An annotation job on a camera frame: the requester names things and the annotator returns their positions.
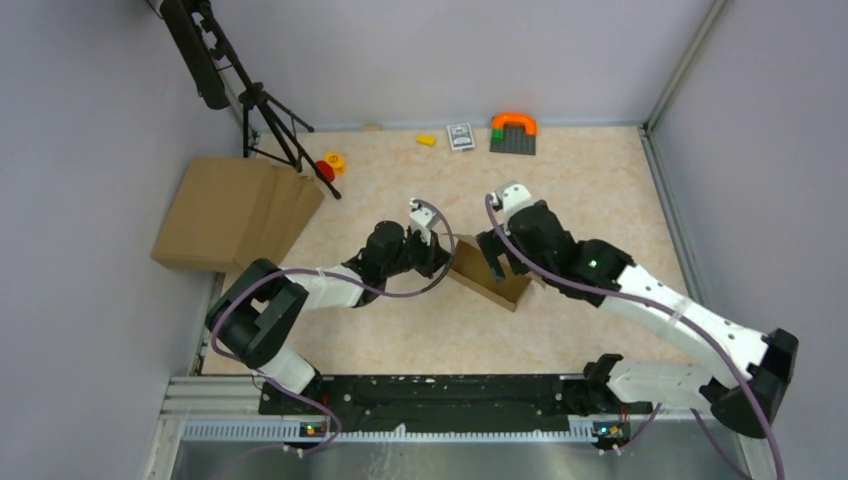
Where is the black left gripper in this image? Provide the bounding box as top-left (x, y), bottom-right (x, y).
top-left (382, 225), bottom-right (452, 279)

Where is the brown cardboard box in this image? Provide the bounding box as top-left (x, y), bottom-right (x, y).
top-left (448, 235), bottom-right (544, 312)

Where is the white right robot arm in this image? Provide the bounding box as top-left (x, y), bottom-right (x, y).
top-left (476, 194), bottom-right (799, 439)

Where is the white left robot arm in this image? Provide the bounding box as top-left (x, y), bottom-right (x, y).
top-left (205, 221), bottom-right (452, 414)

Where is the grey building baseplate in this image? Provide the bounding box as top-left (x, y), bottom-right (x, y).
top-left (489, 126), bottom-right (536, 156)

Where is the blue playing card deck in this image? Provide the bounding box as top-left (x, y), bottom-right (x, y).
top-left (446, 123), bottom-right (476, 152)

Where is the yellow toy block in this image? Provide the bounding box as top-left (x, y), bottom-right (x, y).
top-left (416, 135), bottom-right (436, 147)

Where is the orange arch toy piece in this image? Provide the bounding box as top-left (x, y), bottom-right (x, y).
top-left (491, 112), bottom-right (538, 137)

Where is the yellow round toy disc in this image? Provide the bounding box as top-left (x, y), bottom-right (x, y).
top-left (324, 151), bottom-right (347, 175)

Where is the red round toy disc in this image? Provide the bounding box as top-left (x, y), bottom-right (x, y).
top-left (316, 160), bottom-right (336, 182)

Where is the stack of folded cardboard boxes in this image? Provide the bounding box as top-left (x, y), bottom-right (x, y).
top-left (151, 157), bottom-right (324, 273)

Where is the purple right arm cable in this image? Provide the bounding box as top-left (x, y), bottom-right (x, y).
top-left (484, 193), bottom-right (786, 480)

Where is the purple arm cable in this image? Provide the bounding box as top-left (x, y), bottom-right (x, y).
top-left (209, 198), bottom-right (458, 458)
top-left (484, 193), bottom-right (786, 480)

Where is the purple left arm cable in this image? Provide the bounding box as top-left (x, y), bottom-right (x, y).
top-left (209, 198), bottom-right (458, 458)

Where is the aluminium frame rail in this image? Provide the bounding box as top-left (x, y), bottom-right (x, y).
top-left (142, 271), bottom-right (776, 480)

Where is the black camera tripod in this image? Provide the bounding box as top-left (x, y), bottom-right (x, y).
top-left (147, 0), bottom-right (342, 200)

